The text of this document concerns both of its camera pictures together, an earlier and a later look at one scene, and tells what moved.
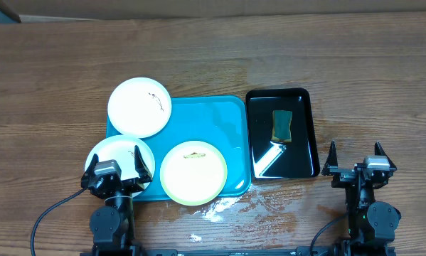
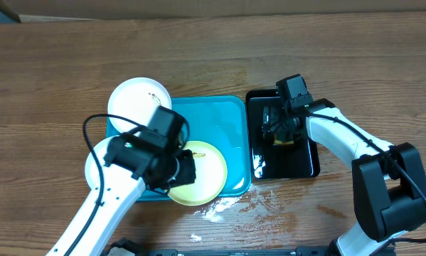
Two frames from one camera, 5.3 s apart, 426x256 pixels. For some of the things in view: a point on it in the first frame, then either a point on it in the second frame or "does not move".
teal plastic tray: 222,121 does not move
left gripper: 141,168 -> 186,173
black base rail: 301,251 does not move
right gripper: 343,174 -> 272,123
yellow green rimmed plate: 193,173 does not move
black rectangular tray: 270,159 does not move
